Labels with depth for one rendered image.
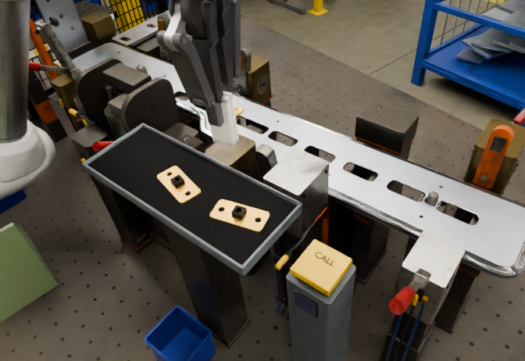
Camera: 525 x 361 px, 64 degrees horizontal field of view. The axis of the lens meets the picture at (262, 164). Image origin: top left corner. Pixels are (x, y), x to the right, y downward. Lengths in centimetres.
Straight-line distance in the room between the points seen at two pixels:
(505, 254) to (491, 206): 11
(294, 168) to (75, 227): 80
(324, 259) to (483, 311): 62
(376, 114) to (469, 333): 52
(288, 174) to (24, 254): 68
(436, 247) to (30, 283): 94
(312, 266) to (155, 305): 63
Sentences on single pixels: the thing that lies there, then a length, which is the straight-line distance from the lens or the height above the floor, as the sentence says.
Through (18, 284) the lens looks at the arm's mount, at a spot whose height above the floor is 78.
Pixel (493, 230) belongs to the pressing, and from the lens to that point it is 87.
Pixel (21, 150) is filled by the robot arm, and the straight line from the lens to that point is 119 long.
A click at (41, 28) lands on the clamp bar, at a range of 127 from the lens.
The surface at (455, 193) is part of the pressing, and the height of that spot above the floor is 100.
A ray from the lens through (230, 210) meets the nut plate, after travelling 63.
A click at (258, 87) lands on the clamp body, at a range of 122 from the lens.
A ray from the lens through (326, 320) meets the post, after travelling 60.
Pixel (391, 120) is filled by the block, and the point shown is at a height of 103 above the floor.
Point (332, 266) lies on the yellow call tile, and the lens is 57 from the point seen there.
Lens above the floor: 163
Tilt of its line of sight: 42 degrees down
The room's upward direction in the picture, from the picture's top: 6 degrees counter-clockwise
